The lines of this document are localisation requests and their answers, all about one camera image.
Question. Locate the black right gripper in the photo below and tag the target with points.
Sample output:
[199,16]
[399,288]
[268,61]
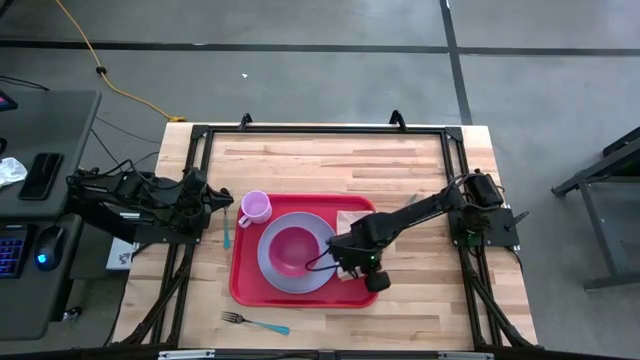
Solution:
[357,250]

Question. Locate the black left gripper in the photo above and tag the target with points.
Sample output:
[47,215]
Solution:
[211,199]

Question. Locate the lilac plastic mug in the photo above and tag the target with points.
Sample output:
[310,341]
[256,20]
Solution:
[256,207]

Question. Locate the lavender round plate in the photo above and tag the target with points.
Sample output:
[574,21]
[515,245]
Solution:
[300,282]

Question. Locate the pale cloth napkin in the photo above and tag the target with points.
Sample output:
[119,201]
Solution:
[350,220]

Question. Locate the pink plastic bowl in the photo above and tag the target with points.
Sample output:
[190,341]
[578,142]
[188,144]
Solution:
[294,252]

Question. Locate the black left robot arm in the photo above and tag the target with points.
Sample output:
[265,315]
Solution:
[125,200]

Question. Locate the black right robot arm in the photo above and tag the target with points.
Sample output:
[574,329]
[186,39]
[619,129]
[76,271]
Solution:
[415,212]

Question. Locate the red plastic tray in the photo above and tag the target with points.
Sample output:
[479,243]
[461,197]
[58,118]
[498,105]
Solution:
[250,285]

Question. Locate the black table clamp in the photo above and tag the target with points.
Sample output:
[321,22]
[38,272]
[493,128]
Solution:
[397,120]
[245,120]

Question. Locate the white printed box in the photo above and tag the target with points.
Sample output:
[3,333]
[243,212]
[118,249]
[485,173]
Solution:
[120,255]

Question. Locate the black computer mouse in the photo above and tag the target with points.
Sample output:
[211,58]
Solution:
[50,245]

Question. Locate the grey side desk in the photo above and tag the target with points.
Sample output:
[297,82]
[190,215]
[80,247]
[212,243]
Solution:
[55,125]

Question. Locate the black smartphone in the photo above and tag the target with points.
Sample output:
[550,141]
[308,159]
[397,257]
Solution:
[41,176]

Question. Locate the white crumpled tissue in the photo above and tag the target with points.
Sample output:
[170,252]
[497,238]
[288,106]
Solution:
[11,171]

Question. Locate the backlit computer keyboard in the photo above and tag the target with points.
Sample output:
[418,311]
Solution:
[10,257]

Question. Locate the small screen device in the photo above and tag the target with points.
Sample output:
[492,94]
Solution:
[6,101]

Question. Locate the black metal stand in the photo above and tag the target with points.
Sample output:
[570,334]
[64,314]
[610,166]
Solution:
[627,142]

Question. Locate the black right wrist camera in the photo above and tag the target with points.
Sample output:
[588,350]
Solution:
[377,281]

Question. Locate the black diagonal frame strut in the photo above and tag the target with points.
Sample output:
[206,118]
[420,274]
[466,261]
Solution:
[161,295]
[515,333]

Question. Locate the black metal table frame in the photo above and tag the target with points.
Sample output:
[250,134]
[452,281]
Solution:
[325,130]

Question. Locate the silver metal bracket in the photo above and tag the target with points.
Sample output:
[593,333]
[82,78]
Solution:
[465,356]
[185,355]

